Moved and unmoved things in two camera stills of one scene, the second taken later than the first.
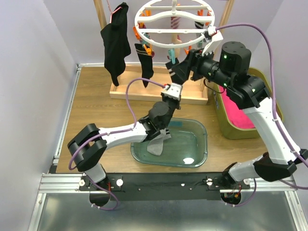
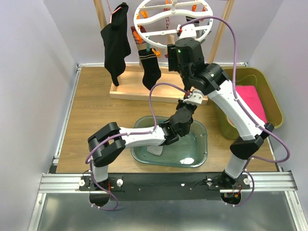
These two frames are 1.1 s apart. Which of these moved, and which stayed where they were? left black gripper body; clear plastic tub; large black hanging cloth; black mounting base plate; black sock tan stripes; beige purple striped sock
Moved: beige purple striped sock; left black gripper body; black sock tan stripes
Stayed: clear plastic tub; large black hanging cloth; black mounting base plate
